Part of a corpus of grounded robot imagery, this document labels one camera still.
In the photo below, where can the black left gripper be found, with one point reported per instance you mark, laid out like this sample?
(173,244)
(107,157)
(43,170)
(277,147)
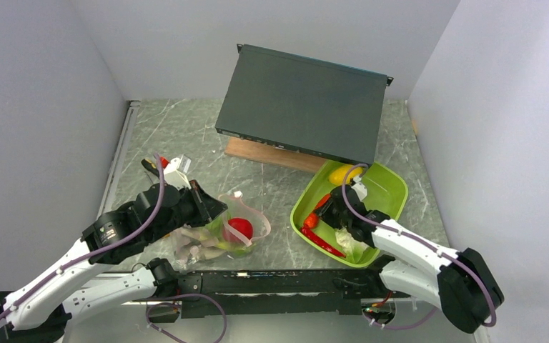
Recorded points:
(209,206)

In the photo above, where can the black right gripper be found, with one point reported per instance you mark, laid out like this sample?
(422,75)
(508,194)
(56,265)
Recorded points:
(325,214)

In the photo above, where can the clear zip top bag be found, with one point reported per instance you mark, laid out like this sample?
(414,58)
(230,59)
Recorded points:
(235,233)

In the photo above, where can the green celery stalks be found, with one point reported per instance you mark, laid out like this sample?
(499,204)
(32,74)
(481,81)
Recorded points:
(198,244)

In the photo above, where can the red tomato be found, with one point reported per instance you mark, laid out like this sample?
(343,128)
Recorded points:
(240,225)

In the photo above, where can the green cabbage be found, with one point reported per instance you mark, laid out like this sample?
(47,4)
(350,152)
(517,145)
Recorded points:
(216,229)

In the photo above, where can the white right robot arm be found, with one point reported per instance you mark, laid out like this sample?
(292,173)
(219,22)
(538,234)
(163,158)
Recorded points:
(458,283)

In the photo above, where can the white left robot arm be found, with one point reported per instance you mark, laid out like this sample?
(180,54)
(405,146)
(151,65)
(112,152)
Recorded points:
(42,310)

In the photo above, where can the long red chili pepper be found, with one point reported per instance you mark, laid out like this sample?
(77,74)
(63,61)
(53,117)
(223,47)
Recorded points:
(321,243)

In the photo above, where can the yellow bell pepper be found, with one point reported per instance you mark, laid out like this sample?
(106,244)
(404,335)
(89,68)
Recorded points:
(345,172)

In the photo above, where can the white cauliflower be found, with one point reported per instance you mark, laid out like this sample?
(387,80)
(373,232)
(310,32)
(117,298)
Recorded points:
(352,249)

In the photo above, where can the green plastic tray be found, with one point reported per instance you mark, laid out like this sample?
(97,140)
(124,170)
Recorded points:
(386,192)

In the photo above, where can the wooden block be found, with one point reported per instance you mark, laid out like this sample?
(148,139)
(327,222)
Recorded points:
(265,154)

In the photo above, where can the black yellow screwdriver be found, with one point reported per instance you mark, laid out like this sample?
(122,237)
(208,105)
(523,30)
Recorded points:
(150,167)

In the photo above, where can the dark rack server chassis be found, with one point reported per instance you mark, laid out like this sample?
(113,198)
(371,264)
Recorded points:
(302,104)

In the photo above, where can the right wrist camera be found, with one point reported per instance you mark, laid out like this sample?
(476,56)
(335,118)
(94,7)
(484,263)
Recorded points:
(359,188)

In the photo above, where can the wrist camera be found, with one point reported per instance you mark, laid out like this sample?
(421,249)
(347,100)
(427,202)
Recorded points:
(359,188)
(175,171)

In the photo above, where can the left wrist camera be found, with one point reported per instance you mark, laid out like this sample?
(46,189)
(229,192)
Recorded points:
(175,171)

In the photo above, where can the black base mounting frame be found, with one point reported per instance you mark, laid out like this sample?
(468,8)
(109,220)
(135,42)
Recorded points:
(283,291)

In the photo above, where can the aluminium rail left edge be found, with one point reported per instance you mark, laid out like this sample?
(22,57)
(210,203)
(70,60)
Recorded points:
(116,166)

